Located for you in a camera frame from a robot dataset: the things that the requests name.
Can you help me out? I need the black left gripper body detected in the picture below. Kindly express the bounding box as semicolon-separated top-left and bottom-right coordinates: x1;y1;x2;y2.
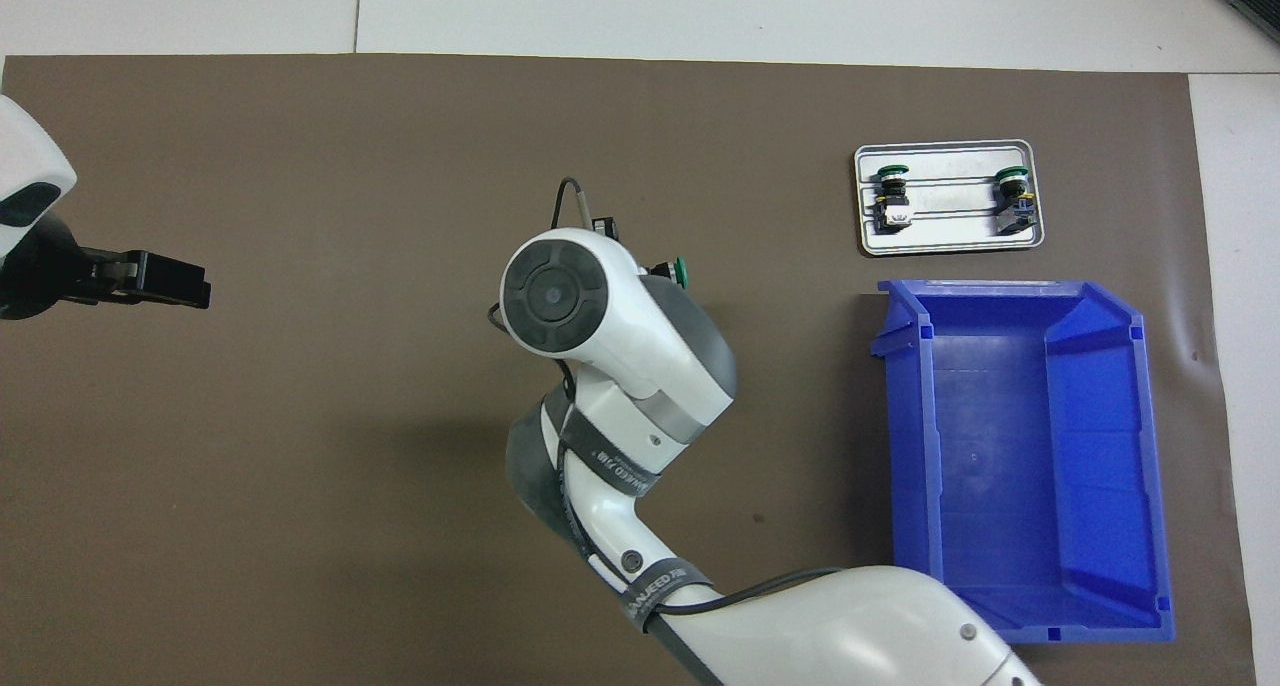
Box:
0;214;133;322

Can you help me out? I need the grey metal tray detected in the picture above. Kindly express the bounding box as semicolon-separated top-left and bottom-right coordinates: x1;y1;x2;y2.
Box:
853;139;1046;258

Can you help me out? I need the brown table mat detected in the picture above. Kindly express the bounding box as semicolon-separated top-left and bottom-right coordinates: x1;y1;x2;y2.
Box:
0;54;1256;686

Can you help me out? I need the blue plastic storage bin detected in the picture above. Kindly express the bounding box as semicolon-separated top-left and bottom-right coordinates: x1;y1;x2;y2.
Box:
868;278;1176;645

